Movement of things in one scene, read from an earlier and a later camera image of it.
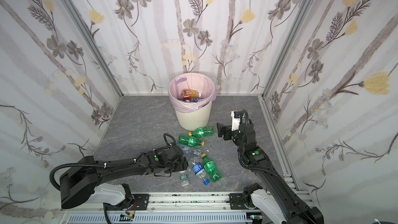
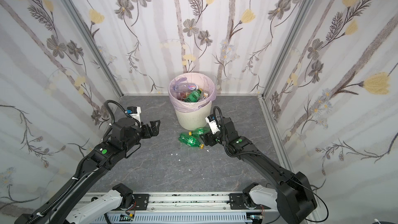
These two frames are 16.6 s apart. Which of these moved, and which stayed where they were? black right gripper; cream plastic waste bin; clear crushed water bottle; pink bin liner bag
Moved: black right gripper; clear crushed water bottle
Stayed: pink bin liner bag; cream plastic waste bin
